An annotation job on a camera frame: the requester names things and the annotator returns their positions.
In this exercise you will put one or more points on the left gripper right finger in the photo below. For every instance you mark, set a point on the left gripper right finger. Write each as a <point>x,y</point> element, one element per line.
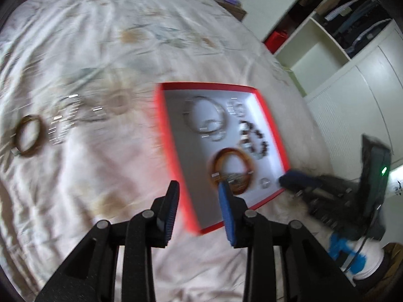
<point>233,213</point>

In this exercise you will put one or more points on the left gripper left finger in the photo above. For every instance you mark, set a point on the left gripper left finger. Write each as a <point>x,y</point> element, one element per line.
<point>165,210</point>

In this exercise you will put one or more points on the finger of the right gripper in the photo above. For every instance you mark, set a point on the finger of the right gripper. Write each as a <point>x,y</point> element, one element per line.
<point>295,181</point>

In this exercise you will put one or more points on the amber resin bangle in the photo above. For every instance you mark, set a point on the amber resin bangle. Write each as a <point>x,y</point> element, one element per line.
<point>231,160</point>

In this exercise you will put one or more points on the twisted silver hoop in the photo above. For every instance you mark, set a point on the twisted silver hoop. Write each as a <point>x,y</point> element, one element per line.
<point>213,129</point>

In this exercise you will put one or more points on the large thin silver hoop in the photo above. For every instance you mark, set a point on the large thin silver hoop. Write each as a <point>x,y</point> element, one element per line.
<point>199,108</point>

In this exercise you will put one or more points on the dark brown bangle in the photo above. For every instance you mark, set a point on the dark brown bangle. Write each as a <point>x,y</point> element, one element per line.
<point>28,136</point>

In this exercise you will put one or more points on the red jewelry box tray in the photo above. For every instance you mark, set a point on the red jewelry box tray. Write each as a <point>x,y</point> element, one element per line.
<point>250,128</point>

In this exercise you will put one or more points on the right gloved hand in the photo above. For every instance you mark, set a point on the right gloved hand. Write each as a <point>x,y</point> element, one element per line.
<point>357,258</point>

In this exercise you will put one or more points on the floral white bed duvet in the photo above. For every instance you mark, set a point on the floral white bed duvet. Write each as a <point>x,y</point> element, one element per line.
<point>89,69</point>

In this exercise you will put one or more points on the white wardrobe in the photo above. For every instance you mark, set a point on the white wardrobe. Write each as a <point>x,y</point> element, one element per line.
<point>347,97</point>

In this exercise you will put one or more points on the hanging clothes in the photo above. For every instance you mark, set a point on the hanging clothes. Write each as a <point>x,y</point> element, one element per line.
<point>353,24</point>

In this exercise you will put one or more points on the wooden nightstand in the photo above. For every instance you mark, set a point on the wooden nightstand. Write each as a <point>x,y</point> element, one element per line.
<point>237,11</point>

